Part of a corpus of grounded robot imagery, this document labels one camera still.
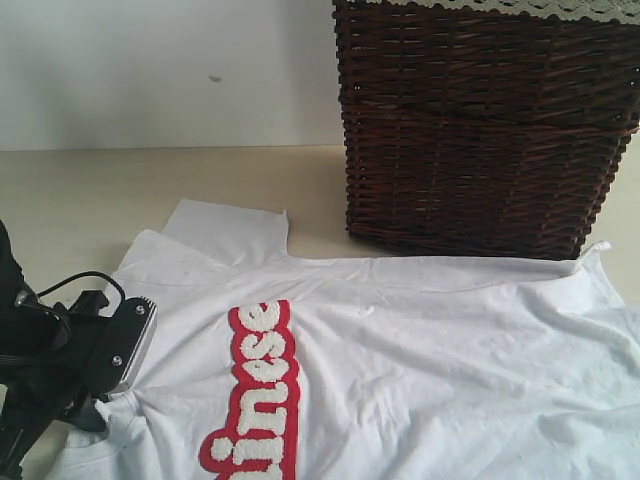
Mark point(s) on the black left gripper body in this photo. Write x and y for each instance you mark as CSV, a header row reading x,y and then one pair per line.
x,y
44,352

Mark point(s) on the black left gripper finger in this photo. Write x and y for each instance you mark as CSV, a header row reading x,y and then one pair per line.
x,y
121,348
85,416

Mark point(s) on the white shirt with red lettering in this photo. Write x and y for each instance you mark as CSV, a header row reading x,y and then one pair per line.
x,y
268,366

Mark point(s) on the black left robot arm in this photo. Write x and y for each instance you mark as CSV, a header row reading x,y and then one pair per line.
x,y
12,282

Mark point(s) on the brown wicker laundry basket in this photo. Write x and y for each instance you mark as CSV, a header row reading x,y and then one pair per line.
x,y
474,133

